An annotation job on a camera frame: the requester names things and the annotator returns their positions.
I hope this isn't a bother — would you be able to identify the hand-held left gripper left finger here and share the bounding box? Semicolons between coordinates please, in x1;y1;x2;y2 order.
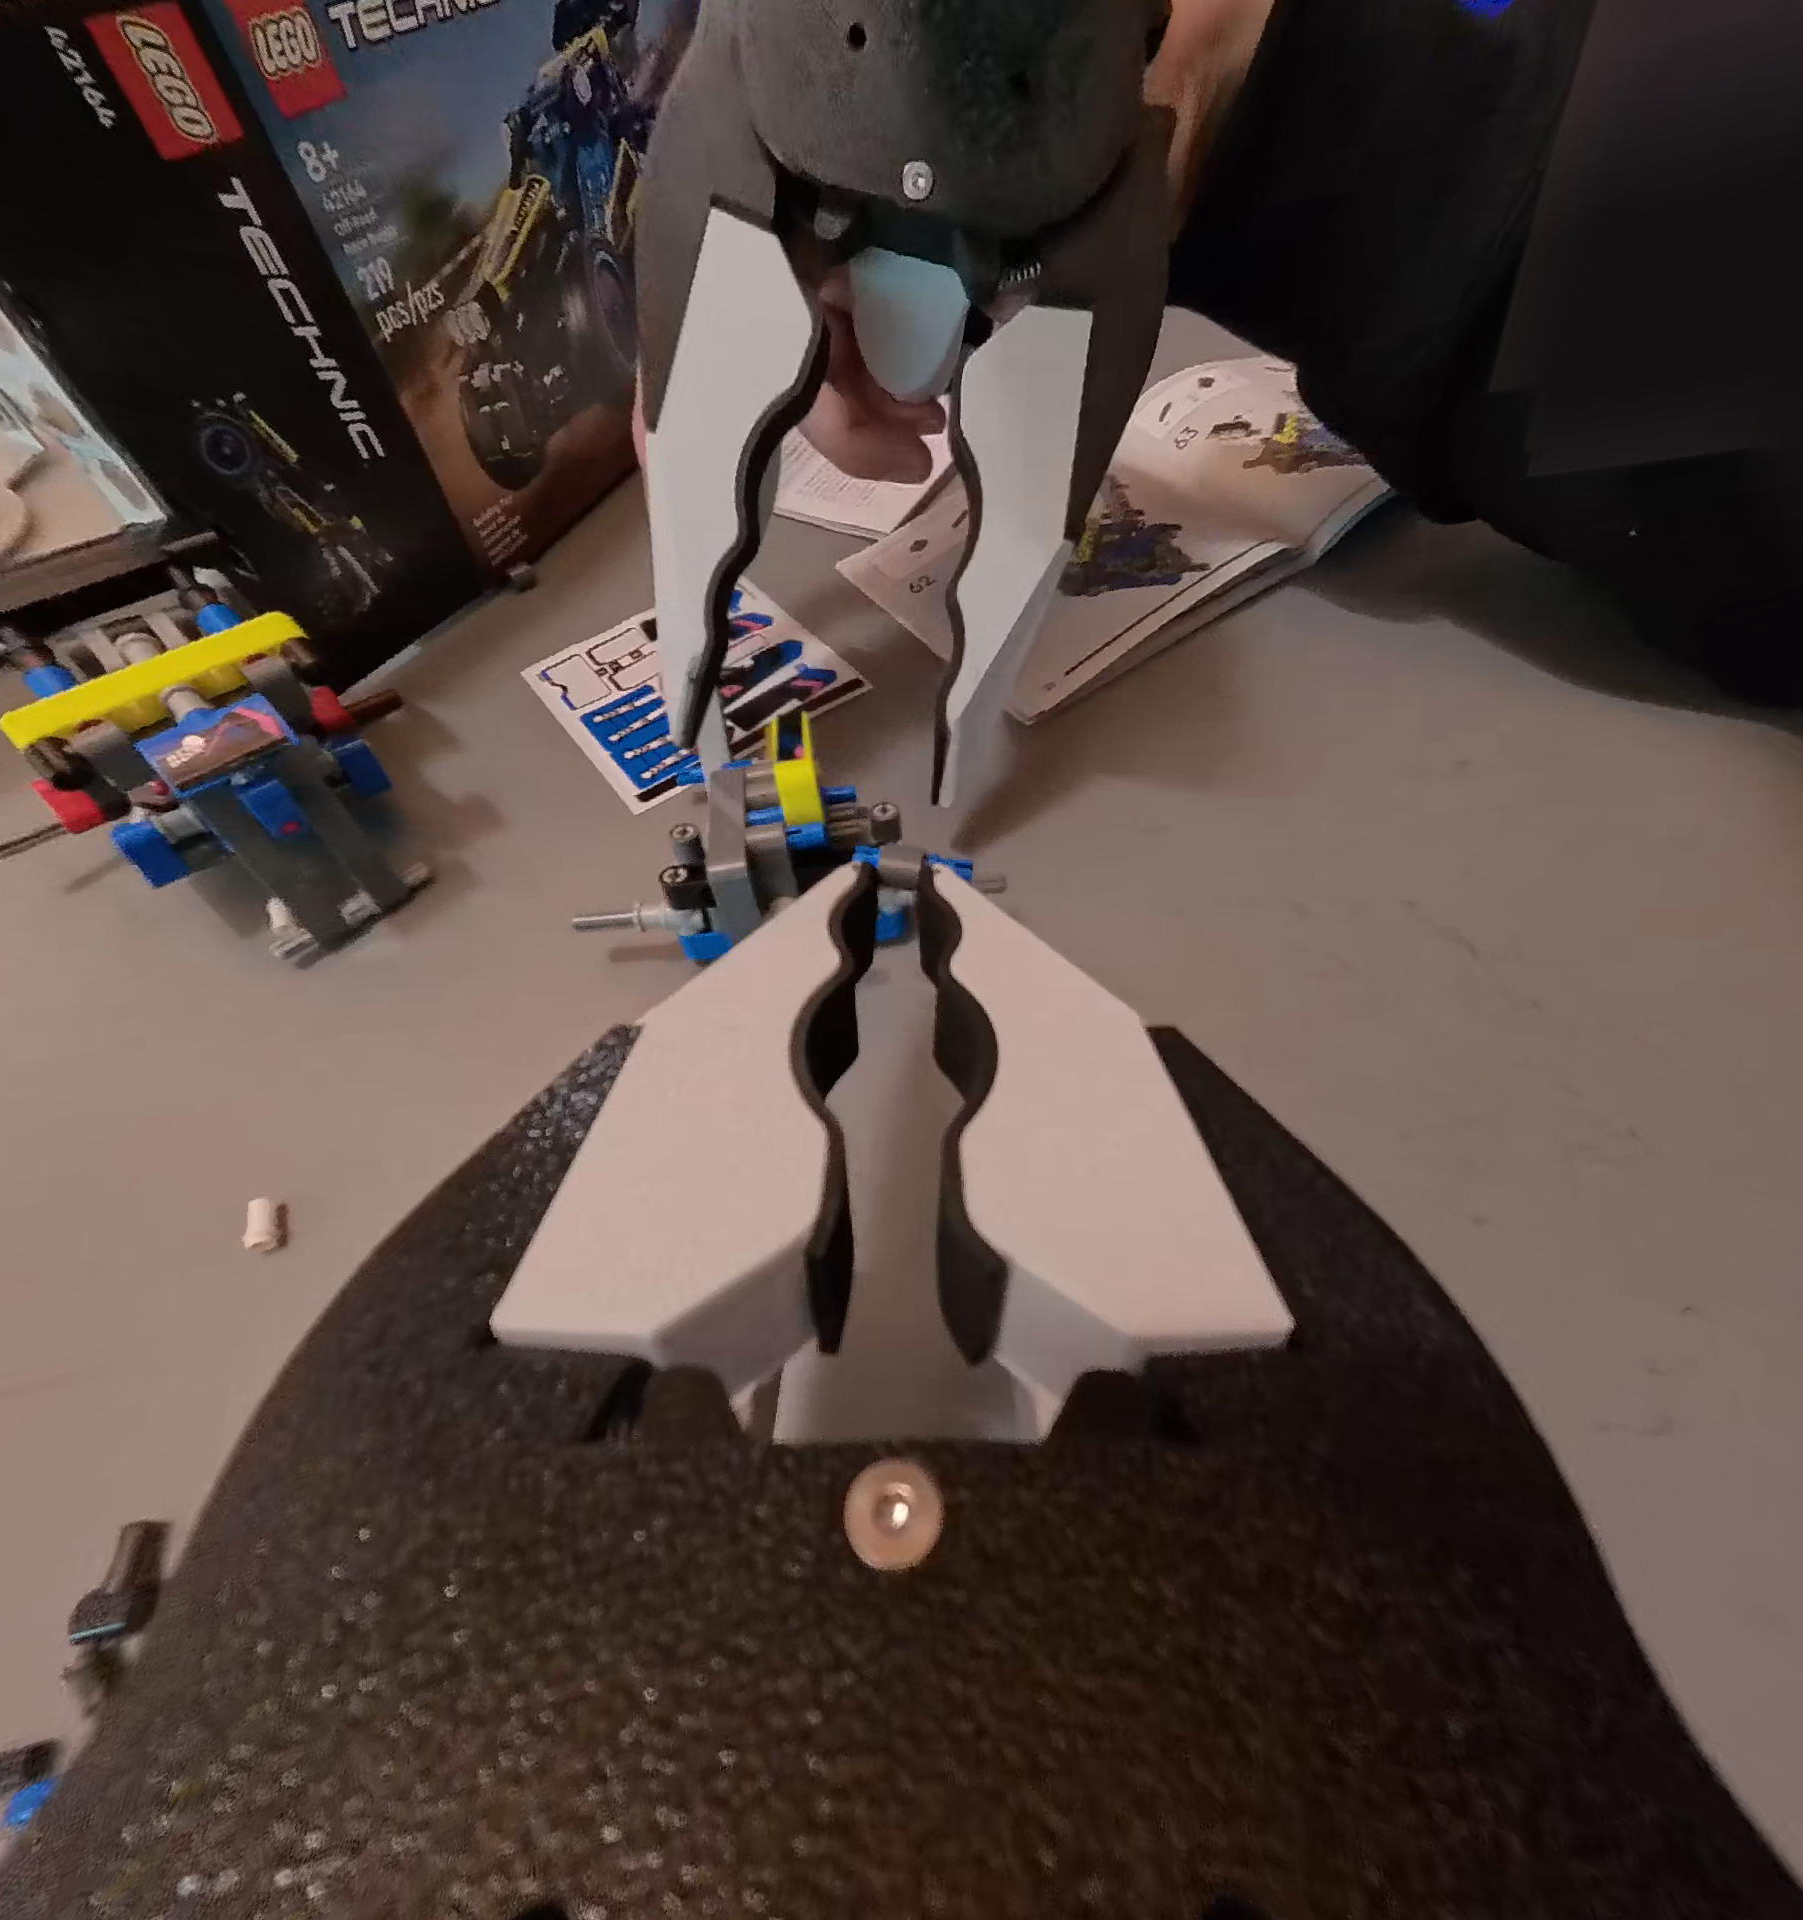
488;859;878;1443

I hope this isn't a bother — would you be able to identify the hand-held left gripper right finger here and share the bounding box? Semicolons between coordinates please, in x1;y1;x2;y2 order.
912;866;1297;1443

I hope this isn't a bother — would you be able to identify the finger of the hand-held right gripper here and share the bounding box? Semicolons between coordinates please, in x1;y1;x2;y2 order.
641;201;832;781
928;307;1077;811

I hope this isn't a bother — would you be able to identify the lego assembly with yellow axle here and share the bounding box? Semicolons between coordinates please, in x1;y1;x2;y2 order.
574;713;902;964

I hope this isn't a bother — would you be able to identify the lego set box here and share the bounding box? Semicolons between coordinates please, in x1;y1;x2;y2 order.
0;0;666;695

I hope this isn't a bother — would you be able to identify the pile of loose lego pieces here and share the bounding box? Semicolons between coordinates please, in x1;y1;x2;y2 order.
0;1518;174;1835

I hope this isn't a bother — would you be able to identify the person's right hand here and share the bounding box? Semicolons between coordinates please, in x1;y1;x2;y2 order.
800;300;963;485

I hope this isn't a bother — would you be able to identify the white folded leaflet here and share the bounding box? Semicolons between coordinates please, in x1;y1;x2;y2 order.
772;434;963;546

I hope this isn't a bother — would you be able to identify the instruction booklet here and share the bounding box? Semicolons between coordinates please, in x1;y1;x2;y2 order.
836;353;1401;728

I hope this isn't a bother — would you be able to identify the sticker sheet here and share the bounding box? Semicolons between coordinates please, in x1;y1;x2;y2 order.
522;575;876;819

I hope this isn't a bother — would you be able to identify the person's black clothing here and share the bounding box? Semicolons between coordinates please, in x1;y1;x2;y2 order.
1165;0;1803;718

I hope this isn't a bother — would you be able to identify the lego assembly with dark frame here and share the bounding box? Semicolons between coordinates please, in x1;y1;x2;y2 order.
0;605;436;964

